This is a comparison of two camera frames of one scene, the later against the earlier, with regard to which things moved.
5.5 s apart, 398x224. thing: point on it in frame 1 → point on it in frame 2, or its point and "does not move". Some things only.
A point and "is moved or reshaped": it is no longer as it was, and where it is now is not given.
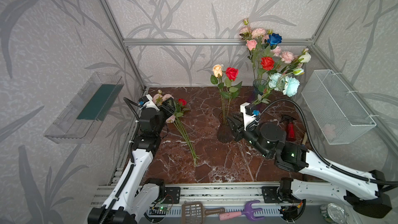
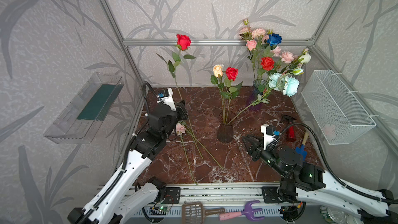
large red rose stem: x=268 y=64 does not move
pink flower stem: x=251 y=44 does not move
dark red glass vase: x=224 y=134 does not move
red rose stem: x=179 y=108 is moved or reshaped
